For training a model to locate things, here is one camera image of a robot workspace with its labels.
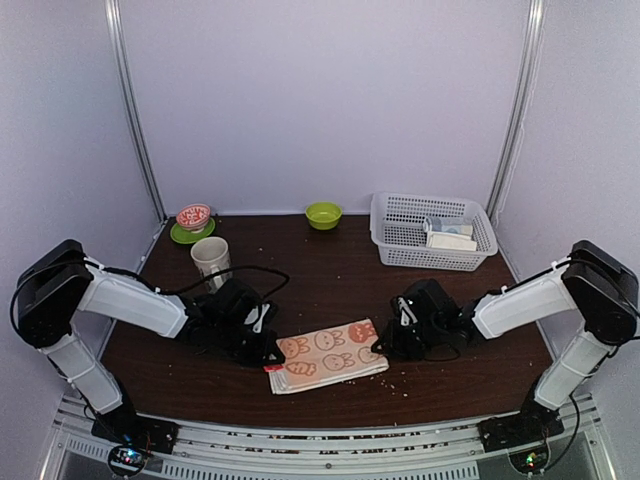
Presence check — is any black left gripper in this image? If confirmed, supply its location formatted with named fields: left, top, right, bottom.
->
left=214, top=318, right=284, bottom=366

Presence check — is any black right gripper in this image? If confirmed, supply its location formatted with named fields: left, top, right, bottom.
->
left=372, top=319, right=444, bottom=362

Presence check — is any orange patterned towel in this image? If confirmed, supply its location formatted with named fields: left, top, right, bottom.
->
left=268, top=318, right=389, bottom=395

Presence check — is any white towel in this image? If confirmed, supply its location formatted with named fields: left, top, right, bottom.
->
left=427, top=232, right=477, bottom=252

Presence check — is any white plastic basket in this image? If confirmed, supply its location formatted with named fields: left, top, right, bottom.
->
left=370, top=192, right=498, bottom=271

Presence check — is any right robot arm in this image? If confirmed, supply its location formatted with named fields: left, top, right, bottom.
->
left=371, top=240, right=639, bottom=451

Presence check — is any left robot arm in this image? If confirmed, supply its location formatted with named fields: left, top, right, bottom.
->
left=9, top=239, right=285, bottom=452

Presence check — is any white ceramic mug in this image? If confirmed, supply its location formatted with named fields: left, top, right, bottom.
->
left=190, top=237, right=231, bottom=278

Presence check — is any rolled grey blue towel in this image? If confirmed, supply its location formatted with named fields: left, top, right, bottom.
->
left=423, top=216, right=473, bottom=237

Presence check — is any green saucer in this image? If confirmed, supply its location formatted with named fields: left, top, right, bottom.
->
left=170, top=217, right=216, bottom=245

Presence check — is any red patterned bowl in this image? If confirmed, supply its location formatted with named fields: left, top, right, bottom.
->
left=176, top=204, right=211, bottom=233

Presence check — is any green bowl behind towel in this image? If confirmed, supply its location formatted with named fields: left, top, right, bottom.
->
left=305, top=202, right=343, bottom=231

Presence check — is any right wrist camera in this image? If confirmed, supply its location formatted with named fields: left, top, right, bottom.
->
left=393, top=296, right=418, bottom=327

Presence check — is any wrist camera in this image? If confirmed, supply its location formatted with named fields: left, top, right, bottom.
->
left=244, top=301, right=278, bottom=334
left=393, top=296, right=418, bottom=327

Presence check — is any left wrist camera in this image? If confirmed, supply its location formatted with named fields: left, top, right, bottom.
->
left=244, top=301, right=278, bottom=334

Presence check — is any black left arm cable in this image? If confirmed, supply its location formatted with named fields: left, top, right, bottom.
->
left=9, top=264, right=291, bottom=341

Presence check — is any right aluminium frame post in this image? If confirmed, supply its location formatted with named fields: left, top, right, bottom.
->
left=486, top=0, right=546, bottom=224

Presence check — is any aluminium frame post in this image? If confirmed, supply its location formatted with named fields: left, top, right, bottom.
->
left=104, top=0, right=168, bottom=223
left=486, top=0, right=546, bottom=224

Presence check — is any left aluminium frame post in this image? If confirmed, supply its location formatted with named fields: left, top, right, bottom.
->
left=104, top=0, right=168, bottom=223

